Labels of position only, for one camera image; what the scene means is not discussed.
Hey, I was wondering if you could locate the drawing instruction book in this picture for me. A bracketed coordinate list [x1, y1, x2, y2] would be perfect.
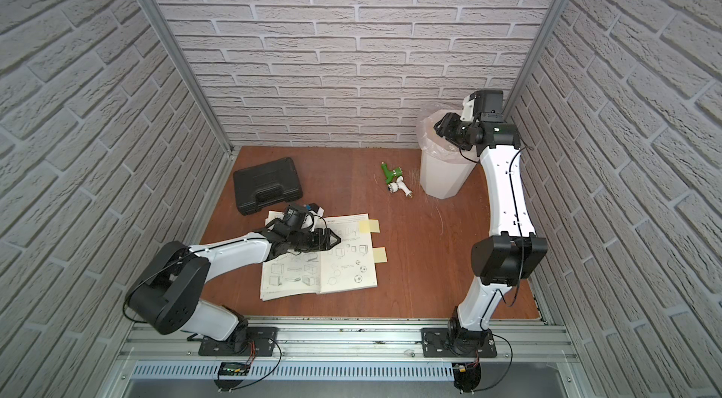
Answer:
[261, 214, 378, 301]

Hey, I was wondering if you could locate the yellow sticky note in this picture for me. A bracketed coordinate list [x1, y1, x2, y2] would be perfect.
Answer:
[358, 219, 380, 234]
[372, 247, 387, 264]

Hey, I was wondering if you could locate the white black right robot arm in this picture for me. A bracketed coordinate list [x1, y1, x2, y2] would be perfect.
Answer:
[434, 112, 547, 349]

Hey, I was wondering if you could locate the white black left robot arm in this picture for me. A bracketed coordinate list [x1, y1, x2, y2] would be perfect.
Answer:
[124, 228, 341, 342]

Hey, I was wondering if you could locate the white trash bin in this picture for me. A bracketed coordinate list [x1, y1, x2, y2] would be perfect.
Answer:
[419, 146, 479, 200]

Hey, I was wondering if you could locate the black plastic tool case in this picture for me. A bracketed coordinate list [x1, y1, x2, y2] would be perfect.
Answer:
[232, 157, 303, 216]

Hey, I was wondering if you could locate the green plastic tap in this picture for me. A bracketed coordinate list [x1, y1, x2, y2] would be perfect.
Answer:
[381, 162, 403, 185]

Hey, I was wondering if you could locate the white plastic tap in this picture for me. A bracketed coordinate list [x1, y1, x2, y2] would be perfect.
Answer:
[387, 176, 413, 198]

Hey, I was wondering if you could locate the small green circuit board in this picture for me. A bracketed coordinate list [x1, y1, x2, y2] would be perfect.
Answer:
[217, 362, 250, 378]

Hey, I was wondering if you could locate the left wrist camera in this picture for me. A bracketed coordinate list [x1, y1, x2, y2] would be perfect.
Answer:
[281, 204, 325, 231]

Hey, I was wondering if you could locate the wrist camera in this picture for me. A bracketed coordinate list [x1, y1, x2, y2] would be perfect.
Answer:
[281, 204, 325, 231]
[461, 89, 504, 123]

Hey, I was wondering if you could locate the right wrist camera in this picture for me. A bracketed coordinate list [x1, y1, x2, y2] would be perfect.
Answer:
[461, 89, 504, 123]

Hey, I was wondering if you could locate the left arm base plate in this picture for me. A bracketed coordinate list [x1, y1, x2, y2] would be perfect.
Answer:
[199, 327, 278, 357]

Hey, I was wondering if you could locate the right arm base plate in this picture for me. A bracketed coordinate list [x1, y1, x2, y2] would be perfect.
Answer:
[420, 328, 498, 359]

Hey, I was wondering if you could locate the aluminium front rail frame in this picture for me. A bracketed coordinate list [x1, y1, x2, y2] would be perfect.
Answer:
[99, 316, 592, 397]

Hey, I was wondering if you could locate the right aluminium corner post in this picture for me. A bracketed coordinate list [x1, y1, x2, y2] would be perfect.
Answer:
[502, 0, 570, 120]

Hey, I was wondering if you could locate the aluminium corner post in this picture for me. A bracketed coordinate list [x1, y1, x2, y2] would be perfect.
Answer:
[502, 0, 570, 120]
[137, 0, 234, 157]

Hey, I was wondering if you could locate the left aluminium corner post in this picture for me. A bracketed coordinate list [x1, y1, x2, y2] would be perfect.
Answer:
[137, 0, 234, 157]

